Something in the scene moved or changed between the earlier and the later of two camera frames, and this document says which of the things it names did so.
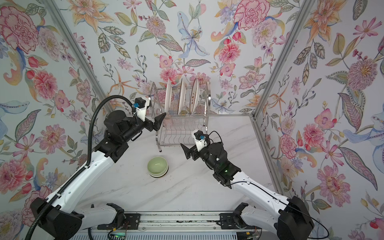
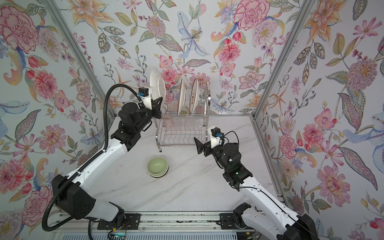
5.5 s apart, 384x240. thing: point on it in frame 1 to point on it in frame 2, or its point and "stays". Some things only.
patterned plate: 182,96 stays
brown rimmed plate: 195,96 stays
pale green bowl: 157,166 stays
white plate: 168,94 to 157,84
